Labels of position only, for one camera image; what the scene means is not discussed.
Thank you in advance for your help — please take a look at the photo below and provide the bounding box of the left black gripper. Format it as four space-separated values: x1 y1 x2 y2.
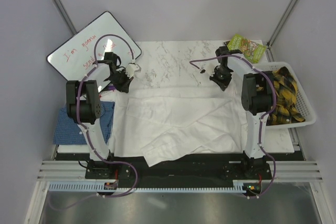
106 69 134 94

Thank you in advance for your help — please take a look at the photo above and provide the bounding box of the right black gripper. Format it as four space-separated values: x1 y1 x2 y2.
210 66 233 91

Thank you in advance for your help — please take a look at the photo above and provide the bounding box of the white long sleeve shirt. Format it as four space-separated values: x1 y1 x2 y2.
111 83 247 166

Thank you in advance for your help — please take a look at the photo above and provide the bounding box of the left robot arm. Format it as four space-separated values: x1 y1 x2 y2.
66 52 140 178

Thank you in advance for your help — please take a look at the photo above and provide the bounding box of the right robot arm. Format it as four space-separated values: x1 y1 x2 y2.
209 46 276 159

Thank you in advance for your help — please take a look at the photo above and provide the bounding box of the green book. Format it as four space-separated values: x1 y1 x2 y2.
224 34 266 63

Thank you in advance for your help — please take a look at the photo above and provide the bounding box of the white dry-erase board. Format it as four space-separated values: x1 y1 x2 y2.
47 12 142 92

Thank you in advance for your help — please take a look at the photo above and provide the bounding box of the yellow black plaid shirt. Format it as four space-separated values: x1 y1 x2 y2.
267 67 306 125

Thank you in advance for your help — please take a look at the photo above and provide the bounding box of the blue checkered folded shirt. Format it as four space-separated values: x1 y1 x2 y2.
53 101 115 145

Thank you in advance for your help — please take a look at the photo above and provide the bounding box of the white plastic basket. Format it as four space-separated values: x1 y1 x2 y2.
254 62 316 130

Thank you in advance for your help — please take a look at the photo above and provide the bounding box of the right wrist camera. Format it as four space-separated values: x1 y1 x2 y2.
200 63 216 76

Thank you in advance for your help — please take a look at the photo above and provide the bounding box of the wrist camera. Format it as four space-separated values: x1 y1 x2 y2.
200 63 216 76
125 63 141 79

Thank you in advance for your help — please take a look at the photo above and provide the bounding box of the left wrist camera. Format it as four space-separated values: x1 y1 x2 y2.
125 63 141 79

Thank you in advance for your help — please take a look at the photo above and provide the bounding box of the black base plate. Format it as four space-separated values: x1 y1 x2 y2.
85 154 272 187

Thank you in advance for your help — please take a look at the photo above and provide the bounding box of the white slotted cable duct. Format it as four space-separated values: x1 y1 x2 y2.
48 181 261 193

